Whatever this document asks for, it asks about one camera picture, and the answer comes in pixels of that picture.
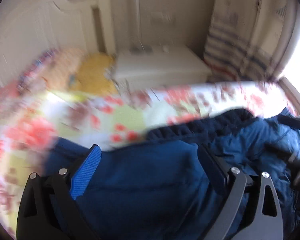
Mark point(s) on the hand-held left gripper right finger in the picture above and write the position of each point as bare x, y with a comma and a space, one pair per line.
215, 166

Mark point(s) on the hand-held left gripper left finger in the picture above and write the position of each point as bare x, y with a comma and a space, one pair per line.
86, 172

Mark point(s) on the blue quilted jacket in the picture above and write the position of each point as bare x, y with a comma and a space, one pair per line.
152, 177

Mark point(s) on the pale windowsill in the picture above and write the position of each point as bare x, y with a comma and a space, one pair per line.
296, 92

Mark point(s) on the floral blanket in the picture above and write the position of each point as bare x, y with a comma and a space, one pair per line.
65, 115

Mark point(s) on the yellow bed sheet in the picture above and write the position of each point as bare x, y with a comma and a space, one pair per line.
95, 75

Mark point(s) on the striped curtain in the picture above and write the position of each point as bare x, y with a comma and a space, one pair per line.
240, 42

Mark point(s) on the beige pillow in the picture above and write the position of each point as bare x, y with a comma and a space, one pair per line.
70, 65

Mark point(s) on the white nightstand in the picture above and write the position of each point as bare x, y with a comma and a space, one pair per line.
165, 65

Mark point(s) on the purple patterned pillow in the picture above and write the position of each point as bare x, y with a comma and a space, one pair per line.
37, 67

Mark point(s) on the white bed headboard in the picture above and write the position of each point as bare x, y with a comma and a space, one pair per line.
40, 30

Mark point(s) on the slim pole lamp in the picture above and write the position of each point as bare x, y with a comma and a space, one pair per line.
137, 17

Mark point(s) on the wall socket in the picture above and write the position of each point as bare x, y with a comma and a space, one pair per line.
162, 17

